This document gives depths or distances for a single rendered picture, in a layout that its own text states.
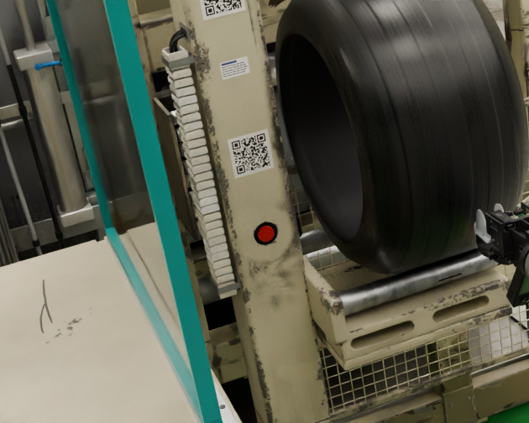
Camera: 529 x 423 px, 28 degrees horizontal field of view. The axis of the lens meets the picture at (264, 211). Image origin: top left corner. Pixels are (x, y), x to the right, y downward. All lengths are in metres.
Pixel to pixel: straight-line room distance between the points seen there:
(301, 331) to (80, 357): 0.85
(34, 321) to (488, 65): 0.88
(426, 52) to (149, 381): 0.84
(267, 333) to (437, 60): 0.62
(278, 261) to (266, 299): 0.08
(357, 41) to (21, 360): 0.82
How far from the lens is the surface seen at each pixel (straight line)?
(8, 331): 1.37
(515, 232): 1.74
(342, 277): 2.28
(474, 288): 2.06
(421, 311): 2.01
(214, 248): 1.92
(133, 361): 1.23
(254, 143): 1.87
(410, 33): 1.80
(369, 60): 1.77
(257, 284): 1.97
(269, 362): 2.06
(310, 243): 2.21
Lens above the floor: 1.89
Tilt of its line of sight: 24 degrees down
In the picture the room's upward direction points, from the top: 11 degrees counter-clockwise
